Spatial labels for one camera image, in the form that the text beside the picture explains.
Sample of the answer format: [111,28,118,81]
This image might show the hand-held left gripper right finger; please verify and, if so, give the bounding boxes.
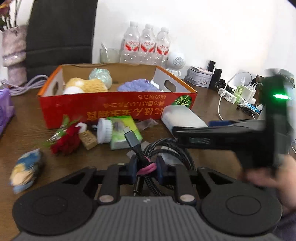
[155,155,232,205]

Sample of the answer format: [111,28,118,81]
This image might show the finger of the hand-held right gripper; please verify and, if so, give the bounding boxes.
[173,125,266,151]
[208,118,266,128]

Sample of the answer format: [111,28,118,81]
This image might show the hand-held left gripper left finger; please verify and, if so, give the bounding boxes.
[61,155,139,205]

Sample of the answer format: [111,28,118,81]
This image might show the grey braided cable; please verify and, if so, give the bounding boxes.
[124,126,197,197]

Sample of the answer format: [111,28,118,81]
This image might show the white plastic box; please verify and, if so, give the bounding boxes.
[161,105,208,135]

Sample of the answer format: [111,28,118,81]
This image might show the red cardboard box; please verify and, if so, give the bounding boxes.
[38,64,198,129]

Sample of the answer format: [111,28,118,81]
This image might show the person's right hand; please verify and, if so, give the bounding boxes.
[244,155,296,216]

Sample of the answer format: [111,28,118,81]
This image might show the white charger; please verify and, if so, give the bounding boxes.
[243,84,255,102]

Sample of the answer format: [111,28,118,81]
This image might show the green spray bottle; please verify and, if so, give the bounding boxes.
[236,77,246,103]

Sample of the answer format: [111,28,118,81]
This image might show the green tissue packet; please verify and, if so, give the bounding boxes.
[109,116,144,151]

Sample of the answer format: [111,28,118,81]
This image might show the dark round object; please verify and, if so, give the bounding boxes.
[276,69,296,90]

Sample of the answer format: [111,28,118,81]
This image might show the clear plastic wrapper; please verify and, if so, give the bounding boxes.
[136,118,160,131]

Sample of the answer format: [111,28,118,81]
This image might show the black rectangular box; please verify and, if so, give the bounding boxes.
[209,68,223,90]

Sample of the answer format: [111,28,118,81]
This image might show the brown block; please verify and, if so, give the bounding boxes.
[79,130,98,150]

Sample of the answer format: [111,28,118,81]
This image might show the grey tin box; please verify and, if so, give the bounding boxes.
[185,66,213,87]

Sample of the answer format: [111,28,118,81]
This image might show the red rose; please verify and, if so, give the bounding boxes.
[44,115,82,156]

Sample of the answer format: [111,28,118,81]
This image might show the white robot-shaped speaker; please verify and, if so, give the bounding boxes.
[165,50,186,76]

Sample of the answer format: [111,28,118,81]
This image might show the purple knitted cloth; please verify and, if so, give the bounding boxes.
[117,79,160,92]

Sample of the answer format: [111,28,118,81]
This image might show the yellow plush toy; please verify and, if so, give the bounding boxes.
[62,77,109,95]

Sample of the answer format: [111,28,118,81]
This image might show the green clear ball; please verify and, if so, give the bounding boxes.
[88,68,113,90]

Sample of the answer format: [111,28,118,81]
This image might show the clear water bottle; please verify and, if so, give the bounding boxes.
[120,21,141,64]
[155,27,171,67]
[139,23,158,65]

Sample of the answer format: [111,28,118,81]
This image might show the blue yellow snack packet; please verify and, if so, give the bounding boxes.
[9,148,43,194]

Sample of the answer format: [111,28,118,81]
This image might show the glass cup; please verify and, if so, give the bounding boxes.
[99,48,119,63]

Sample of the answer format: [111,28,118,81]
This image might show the white spoon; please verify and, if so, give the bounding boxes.
[101,42,110,61]

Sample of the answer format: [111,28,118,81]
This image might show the purple basket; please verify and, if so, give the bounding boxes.
[0,88,16,136]

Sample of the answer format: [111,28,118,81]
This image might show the pink fuzzy vase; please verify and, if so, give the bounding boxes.
[2,25,28,85]

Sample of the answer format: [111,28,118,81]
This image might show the flowers in vase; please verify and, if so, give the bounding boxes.
[0,0,19,31]

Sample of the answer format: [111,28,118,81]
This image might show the pink hair tie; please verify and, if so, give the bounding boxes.
[136,163,157,176]

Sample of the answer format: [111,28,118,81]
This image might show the tangled blue white cables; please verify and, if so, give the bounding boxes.
[237,102,264,115]

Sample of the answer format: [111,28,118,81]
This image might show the white cable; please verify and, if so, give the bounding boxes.
[217,72,253,121]

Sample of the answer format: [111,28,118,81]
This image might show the purple cable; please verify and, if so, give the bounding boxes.
[1,75,49,96]

